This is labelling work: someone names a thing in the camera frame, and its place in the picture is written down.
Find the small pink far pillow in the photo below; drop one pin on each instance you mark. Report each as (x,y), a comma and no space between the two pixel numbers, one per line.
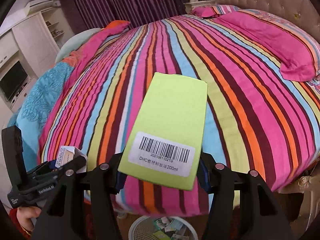
(214,11)

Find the white wardrobe shelf unit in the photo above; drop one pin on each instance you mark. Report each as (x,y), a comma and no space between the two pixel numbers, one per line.
(34,41)

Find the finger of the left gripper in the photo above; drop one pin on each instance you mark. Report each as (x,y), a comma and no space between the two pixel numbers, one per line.
(62,166)

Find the black television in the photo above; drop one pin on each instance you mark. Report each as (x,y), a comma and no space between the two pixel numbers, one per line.
(13,80)

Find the blue patterned quilt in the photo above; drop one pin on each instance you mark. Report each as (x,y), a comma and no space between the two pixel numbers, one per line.
(32,116)

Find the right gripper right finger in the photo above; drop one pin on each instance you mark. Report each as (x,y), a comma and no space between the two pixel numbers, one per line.
(242,202)

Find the green white box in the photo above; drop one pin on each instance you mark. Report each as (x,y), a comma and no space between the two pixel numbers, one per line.
(167,224)

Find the purple curtain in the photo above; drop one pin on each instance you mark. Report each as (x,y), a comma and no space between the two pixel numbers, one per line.
(88,14)

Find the ornate cream nightstand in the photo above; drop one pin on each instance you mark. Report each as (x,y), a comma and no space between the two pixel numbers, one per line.
(300,199)

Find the white small paper box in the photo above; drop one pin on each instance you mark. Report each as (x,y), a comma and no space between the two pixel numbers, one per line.
(67,154)

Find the striped colourful bed sheet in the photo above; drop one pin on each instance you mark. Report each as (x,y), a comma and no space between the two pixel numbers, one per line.
(242,86)

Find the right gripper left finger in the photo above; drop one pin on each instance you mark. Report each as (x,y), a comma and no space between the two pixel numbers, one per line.
(64,216)

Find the pale green pillow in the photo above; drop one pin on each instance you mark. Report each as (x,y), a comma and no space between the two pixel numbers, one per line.
(75,42)

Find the white mesh trash basket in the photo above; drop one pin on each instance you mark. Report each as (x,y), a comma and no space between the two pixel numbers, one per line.
(143,228)

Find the person's left hand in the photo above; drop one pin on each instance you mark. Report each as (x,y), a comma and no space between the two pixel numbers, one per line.
(26,214)

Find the lime green DHC box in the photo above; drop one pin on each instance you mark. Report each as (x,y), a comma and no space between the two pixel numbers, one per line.
(165,142)

